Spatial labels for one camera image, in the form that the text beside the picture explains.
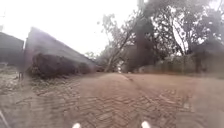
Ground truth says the row of trees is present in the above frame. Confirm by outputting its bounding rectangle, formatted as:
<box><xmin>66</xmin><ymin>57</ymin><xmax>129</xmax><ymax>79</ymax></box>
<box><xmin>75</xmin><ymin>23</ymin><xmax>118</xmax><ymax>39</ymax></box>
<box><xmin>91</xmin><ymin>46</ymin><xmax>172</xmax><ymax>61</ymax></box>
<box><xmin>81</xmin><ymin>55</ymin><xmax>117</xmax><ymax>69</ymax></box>
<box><xmin>84</xmin><ymin>0</ymin><xmax>224</xmax><ymax>75</ymax></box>

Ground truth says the robot's own part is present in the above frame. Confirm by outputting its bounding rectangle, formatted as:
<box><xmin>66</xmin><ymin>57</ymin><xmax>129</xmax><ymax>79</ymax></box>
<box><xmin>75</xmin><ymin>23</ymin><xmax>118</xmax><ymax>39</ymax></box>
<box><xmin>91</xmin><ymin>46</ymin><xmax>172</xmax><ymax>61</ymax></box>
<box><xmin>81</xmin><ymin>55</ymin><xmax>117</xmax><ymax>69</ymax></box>
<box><xmin>71</xmin><ymin>122</ymin><xmax>82</xmax><ymax>128</ymax></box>
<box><xmin>141</xmin><ymin>120</ymin><xmax>152</xmax><ymax>128</ymax></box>

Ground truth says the building with sloping roof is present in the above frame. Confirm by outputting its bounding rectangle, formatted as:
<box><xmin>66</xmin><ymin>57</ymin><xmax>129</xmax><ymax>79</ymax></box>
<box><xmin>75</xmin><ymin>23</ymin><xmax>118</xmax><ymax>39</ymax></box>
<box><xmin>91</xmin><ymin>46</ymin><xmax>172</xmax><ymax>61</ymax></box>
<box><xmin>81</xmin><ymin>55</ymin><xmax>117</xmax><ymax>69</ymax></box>
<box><xmin>22</xmin><ymin>26</ymin><xmax>98</xmax><ymax>73</ymax></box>

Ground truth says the dark building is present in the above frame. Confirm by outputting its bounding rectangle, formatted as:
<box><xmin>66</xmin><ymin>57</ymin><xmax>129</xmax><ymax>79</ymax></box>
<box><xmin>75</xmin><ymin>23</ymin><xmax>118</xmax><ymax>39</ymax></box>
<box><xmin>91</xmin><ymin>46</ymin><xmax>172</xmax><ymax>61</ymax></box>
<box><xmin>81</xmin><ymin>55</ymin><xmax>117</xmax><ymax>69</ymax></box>
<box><xmin>0</xmin><ymin>31</ymin><xmax>25</xmax><ymax>68</ymax></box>

